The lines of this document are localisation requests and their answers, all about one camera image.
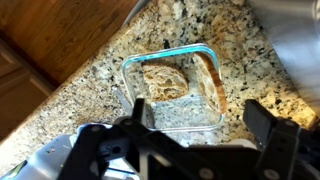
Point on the stainless steel toaster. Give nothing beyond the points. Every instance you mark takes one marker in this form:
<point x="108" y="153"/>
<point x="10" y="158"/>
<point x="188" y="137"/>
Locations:
<point x="293" y="40"/>

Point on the rectangular glass dish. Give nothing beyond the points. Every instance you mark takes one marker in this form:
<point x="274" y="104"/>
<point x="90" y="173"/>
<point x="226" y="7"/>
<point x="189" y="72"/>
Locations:
<point x="173" y="113"/>

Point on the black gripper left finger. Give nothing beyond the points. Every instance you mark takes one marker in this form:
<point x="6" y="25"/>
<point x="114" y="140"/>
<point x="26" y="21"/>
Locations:
<point x="139" y="106"/>

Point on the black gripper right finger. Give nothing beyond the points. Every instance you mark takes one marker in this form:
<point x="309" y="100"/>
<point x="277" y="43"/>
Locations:
<point x="260" y="123"/>

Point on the brown bread slice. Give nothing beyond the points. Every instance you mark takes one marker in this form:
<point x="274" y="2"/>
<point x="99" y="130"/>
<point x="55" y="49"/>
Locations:
<point x="165" y="83"/>
<point x="210" y="83"/>

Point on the wooden drawer cabinet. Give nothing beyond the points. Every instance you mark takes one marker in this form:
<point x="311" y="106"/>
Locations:
<point x="16" y="93"/>

